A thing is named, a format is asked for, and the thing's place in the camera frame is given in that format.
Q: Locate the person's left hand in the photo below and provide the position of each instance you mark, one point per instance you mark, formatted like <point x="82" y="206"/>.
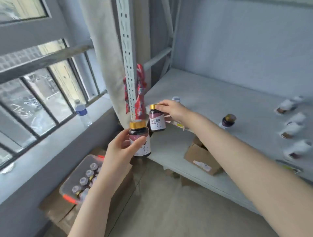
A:
<point x="117" y="161"/>

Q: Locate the person's right hand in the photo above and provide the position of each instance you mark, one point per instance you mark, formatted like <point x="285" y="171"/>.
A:
<point x="176" y="110"/>

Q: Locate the white bottle blue label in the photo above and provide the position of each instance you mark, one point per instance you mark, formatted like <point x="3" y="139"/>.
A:
<point x="76" y="189"/>
<point x="94" y="166"/>
<point x="89" y="173"/>
<point x="83" y="181"/>
<point x="176" y="98"/>

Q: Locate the white metal shelf rack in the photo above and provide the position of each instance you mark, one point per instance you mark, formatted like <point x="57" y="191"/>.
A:
<point x="207" y="92"/>

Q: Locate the clear bin orange handles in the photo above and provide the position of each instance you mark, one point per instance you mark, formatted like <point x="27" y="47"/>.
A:
<point x="73" y="175"/>

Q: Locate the person's right forearm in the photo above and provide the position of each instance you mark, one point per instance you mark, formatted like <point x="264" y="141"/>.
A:
<point x="244" y="166"/>

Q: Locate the person's left forearm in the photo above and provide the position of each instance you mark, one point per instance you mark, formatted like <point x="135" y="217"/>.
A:
<point x="95" y="210"/>

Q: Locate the small open cardboard box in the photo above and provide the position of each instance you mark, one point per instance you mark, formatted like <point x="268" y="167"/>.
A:
<point x="200" y="158"/>

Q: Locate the clear water bottle blue label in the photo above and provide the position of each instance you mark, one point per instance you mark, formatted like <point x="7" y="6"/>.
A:
<point x="83" y="114"/>

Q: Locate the closed brown cardboard box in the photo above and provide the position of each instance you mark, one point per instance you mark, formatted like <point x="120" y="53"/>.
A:
<point x="61" y="214"/>

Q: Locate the bunch of red snack strips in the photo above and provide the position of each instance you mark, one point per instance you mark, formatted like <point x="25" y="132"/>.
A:
<point x="140" y="97"/>

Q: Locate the gray window sill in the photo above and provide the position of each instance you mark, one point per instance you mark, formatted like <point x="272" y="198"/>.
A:
<point x="49" y="151"/>

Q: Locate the clear glass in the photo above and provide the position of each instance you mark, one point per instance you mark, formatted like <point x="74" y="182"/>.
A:
<point x="7" y="168"/>

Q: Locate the window with metal bars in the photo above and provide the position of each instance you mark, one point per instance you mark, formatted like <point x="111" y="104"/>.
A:
<point x="36" y="61"/>

